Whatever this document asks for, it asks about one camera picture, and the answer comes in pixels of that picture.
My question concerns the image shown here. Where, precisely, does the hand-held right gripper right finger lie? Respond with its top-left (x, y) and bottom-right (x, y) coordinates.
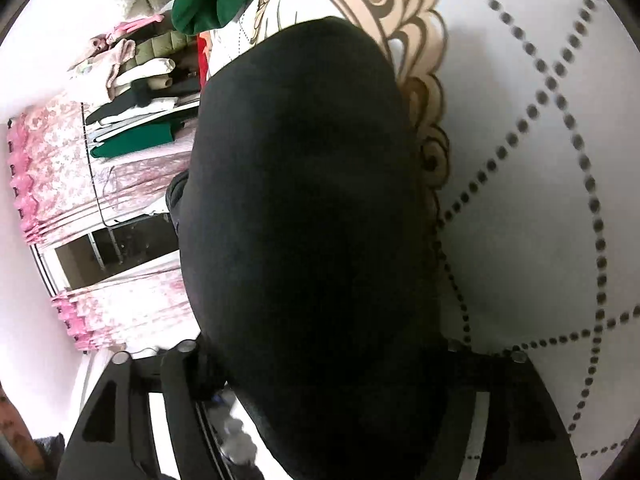
top-left (435, 337), bottom-right (584, 480)

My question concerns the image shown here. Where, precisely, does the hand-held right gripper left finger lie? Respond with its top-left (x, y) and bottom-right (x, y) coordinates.
top-left (55, 339), bottom-right (262, 480)

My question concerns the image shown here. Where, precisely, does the black leather jacket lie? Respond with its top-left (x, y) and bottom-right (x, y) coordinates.
top-left (165, 16), bottom-right (447, 480)

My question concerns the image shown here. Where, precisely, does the stack of folded clothes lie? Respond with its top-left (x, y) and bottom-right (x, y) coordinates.
top-left (65, 27), bottom-right (202, 161)

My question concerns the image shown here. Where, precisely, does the person's dark fluffy clothing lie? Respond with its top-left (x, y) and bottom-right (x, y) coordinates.
top-left (29, 431), bottom-right (67, 467)

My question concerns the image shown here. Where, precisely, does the window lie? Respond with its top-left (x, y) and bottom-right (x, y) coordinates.
top-left (30, 212), bottom-right (185, 293)

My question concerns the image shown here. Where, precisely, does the pink floral curtain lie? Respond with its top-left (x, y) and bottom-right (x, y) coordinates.
top-left (6, 100), bottom-right (202, 356)

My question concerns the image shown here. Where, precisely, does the white diamond-pattern mat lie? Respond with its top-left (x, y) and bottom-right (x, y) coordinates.
top-left (207, 0), bottom-right (640, 463)

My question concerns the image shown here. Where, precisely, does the red floral blanket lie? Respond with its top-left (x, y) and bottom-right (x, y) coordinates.
top-left (196, 32), bottom-right (213, 93)

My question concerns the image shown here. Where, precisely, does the pink garment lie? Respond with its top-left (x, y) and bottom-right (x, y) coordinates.
top-left (87, 14), bottom-right (167, 63)

